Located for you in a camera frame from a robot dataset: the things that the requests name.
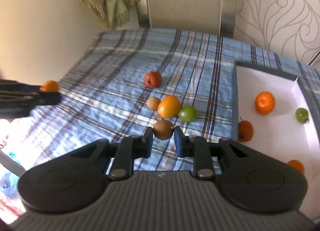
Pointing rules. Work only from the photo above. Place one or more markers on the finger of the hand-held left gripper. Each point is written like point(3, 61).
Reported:
point(37, 99)
point(20, 86)

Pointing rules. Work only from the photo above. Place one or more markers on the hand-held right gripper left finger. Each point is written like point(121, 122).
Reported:
point(149, 143)

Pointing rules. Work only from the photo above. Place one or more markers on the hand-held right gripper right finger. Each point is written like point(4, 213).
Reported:
point(178, 143)

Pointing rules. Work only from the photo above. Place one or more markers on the large orange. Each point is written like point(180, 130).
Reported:
point(50, 85)

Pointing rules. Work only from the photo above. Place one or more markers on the brown round fruit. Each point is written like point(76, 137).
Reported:
point(153, 103)
point(163, 130)

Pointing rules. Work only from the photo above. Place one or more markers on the small green fruit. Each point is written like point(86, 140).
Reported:
point(187, 113)

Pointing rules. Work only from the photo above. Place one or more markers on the smooth yellow-orange fruit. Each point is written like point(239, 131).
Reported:
point(169, 106)
point(296, 165)

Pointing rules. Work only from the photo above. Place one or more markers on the red fruit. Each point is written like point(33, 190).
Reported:
point(245, 131)
point(152, 79)

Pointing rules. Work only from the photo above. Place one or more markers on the rough-skinned orange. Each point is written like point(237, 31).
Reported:
point(265, 102)

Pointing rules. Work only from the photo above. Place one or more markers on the grey box with white interior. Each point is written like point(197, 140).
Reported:
point(270, 83)

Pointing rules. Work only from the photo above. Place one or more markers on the large green fruit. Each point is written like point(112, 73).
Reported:
point(302, 115)

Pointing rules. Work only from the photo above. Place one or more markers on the blue plaid blanket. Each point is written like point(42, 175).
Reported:
point(112, 70)

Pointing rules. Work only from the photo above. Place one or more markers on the colourful printed cloth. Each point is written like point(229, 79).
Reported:
point(8, 188)

